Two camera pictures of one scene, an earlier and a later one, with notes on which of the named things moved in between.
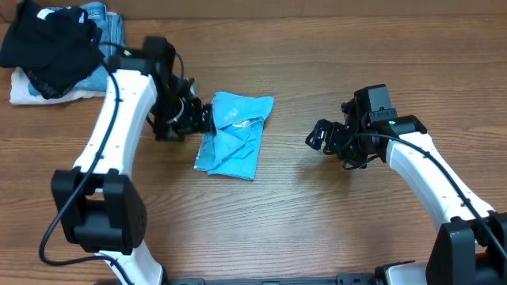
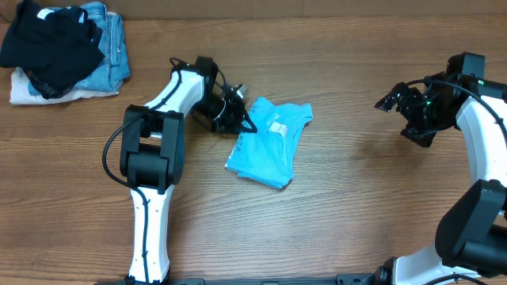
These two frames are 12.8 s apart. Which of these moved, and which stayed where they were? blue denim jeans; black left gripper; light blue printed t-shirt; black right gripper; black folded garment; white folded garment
Moved: black left gripper; light blue printed t-shirt; black right gripper
Stayed: black folded garment; blue denim jeans; white folded garment
